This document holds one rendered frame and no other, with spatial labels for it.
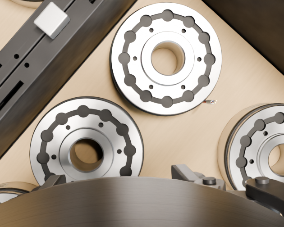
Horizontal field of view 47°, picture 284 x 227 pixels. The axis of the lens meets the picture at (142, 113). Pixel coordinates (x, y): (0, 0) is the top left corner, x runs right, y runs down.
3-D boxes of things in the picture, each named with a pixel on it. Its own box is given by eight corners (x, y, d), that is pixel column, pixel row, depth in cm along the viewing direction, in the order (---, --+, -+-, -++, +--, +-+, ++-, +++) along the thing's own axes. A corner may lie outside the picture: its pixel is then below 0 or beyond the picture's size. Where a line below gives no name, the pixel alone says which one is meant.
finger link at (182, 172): (189, 234, 13) (173, 204, 17) (204, 233, 13) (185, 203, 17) (185, 181, 13) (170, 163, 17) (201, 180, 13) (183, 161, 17)
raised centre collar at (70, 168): (89, 192, 29) (89, 194, 29) (47, 157, 29) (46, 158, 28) (125, 150, 29) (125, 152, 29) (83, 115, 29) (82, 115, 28)
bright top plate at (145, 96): (166, 137, 30) (167, 138, 29) (87, 58, 29) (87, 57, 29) (242, 60, 30) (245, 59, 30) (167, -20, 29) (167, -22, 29)
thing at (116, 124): (93, 229, 30) (93, 232, 29) (7, 160, 29) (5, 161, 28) (165, 146, 30) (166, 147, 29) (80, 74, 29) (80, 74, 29)
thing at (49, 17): (53, 40, 22) (49, 36, 20) (37, 26, 22) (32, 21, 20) (71, 20, 22) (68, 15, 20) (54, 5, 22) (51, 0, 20)
